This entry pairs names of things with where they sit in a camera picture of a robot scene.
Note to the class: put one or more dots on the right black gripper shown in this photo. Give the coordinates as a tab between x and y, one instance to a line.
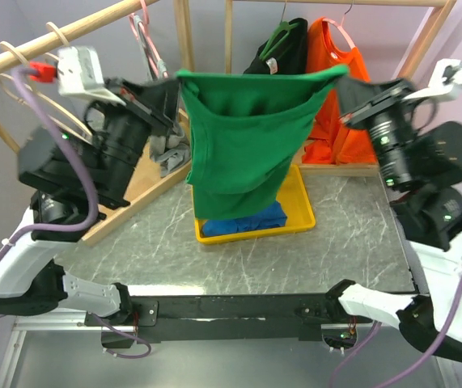
360	99

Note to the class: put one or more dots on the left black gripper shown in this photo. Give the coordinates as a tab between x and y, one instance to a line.
159	101

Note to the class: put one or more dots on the green tank top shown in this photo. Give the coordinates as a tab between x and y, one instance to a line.
245	130

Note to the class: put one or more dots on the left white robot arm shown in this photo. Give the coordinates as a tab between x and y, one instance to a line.
75	182

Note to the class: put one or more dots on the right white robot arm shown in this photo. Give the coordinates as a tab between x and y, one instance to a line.
424	167

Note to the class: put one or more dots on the grey tank top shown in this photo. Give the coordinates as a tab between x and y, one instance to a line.
172	150

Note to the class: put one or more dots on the pink hanger right rack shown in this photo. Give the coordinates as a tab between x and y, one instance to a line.
340	26

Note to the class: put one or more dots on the pink hanger rack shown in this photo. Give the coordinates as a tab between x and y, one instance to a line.
159	94
340	26

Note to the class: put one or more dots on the pink hanger left rack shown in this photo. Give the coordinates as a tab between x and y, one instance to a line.
159	94

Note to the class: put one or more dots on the green hanger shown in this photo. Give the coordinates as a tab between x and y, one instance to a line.
280	35

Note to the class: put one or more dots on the orange t-shirt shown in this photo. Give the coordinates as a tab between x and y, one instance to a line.
330	141

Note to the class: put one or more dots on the black t-shirt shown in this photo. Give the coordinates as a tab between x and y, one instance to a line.
292	62

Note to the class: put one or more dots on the left wooden clothes rack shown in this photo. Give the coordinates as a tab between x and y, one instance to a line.
146	185

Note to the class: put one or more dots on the wooden clothes rack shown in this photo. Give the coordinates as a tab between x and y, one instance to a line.
146	185
426	35

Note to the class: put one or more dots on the yellow plastic tray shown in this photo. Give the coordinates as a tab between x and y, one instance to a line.
294	201

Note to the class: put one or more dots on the right wooden clothes rack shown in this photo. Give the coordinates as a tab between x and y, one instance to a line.
426	35

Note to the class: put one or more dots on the blue garment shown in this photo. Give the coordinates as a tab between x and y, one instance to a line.
271	217

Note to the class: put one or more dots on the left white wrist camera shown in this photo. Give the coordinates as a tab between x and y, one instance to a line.
79	75

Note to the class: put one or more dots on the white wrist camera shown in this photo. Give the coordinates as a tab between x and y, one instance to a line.
79	75
445	82

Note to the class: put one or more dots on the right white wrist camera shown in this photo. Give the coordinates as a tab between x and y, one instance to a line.
445	82

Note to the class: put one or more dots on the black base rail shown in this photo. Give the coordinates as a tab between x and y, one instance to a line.
233	317

